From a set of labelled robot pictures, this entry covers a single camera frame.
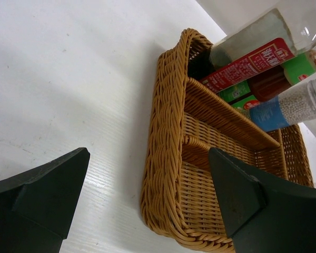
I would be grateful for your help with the red sauce bottle green label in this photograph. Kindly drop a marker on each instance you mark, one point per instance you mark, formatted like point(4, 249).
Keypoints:
point(268, 84)

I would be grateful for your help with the tall white blue-label jar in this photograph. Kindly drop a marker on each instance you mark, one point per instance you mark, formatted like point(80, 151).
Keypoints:
point(295, 105)

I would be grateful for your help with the clear bottle black cap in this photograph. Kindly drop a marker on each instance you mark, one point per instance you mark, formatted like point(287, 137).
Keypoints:
point(284, 31)

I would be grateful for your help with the wicker divided tray basket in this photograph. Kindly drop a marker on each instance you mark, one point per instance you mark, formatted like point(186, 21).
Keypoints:
point(178, 198)

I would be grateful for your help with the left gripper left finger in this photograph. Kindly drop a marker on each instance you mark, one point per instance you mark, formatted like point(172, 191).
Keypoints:
point(37, 206)

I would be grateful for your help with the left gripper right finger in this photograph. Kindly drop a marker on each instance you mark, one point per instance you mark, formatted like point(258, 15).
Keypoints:
point(262, 212)

